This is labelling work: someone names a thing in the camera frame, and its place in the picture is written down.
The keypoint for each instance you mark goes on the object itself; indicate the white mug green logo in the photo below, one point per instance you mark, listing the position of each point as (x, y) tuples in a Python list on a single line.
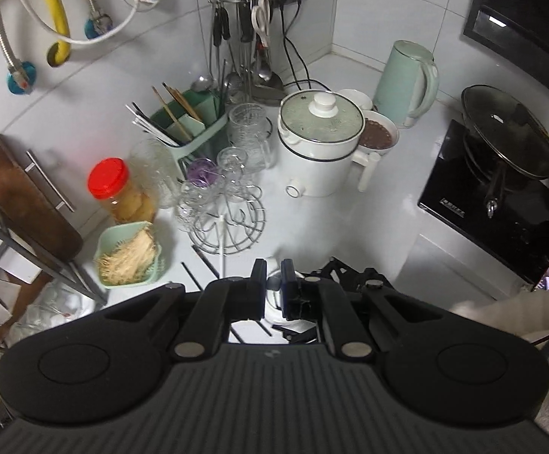
[(274, 310)]

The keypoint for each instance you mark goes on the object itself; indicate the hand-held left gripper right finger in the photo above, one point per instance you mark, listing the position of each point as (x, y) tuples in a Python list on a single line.
[(291, 293)]

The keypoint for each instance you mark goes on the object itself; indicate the glass pan lid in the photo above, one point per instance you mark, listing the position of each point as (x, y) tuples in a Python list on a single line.
[(501, 118)]

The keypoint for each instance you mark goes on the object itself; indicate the green utensil caddy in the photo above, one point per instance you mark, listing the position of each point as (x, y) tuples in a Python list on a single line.
[(187, 125)]

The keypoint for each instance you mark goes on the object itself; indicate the green plastic basket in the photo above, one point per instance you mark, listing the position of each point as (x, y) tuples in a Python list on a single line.
[(158, 272)]

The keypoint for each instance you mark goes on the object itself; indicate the black induction cooktop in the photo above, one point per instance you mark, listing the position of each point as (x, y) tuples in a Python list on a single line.
[(473, 227)]

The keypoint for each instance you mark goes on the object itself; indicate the white electric cooking pot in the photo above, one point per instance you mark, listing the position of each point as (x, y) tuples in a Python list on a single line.
[(317, 170)]

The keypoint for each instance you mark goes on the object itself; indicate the mint green electric kettle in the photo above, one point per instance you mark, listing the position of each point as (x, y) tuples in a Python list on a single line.
[(397, 85)]

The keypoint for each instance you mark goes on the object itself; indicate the metal utensil hanging stand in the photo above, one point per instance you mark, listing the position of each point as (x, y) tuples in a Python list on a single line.
[(267, 91)]

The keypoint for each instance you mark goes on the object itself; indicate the black chopstick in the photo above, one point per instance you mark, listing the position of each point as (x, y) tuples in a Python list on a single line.
[(208, 262), (193, 275)]

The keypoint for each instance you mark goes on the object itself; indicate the enoki mushrooms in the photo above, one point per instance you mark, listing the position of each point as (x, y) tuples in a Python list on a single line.
[(128, 260)]

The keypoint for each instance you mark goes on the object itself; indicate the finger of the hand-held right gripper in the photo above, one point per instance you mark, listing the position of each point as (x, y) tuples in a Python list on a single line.
[(303, 333), (340, 272)]

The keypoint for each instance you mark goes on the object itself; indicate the tall textured glass mug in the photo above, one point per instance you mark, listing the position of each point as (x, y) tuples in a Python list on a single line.
[(251, 137)]

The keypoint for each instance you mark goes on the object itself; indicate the black range hood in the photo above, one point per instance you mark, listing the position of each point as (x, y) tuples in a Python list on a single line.
[(530, 19)]

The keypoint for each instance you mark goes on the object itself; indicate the glass pot lid white knob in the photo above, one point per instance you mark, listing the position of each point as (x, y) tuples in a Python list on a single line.
[(324, 104)]

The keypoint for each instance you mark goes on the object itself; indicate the purple-footed glass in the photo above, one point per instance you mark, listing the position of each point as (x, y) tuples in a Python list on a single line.
[(202, 172)]

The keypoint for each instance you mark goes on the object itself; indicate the small steel ladle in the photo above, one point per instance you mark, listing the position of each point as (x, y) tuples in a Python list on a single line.
[(202, 83)]

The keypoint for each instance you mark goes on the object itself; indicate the bunch of assorted chopsticks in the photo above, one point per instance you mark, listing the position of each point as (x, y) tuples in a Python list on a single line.
[(149, 125)]

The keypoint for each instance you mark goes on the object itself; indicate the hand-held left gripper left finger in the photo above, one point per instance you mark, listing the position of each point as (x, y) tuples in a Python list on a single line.
[(258, 288)]

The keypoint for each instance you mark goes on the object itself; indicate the wooden cutting board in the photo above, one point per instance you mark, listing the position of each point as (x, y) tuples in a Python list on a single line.
[(14, 184)]

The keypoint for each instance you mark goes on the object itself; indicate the person's right forearm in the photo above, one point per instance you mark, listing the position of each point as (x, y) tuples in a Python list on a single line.
[(506, 310)]

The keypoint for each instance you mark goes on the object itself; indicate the black metal kitchen rack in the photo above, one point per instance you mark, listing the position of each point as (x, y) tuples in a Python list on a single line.
[(80, 283)]

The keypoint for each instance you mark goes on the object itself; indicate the black frying pan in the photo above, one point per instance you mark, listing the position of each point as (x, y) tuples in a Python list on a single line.
[(494, 189)]

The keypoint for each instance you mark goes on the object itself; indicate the stemmed crystal glass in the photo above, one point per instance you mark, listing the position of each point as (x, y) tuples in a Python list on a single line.
[(232, 163), (194, 208)]

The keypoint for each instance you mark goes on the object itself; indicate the red-lidded plastic jar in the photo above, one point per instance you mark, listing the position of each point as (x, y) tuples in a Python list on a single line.
[(109, 179)]

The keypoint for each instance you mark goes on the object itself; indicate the brown food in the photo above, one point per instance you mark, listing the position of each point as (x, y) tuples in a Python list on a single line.
[(376, 135)]

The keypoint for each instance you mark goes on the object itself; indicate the yellow wall pipe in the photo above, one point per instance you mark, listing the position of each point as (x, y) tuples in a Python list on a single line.
[(57, 9)]

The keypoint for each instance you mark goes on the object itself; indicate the plain white bowl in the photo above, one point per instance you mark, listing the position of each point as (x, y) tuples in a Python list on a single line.
[(357, 97)]

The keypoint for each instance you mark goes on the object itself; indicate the floral ceramic bowl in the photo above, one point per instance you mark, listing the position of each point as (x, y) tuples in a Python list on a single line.
[(382, 151)]

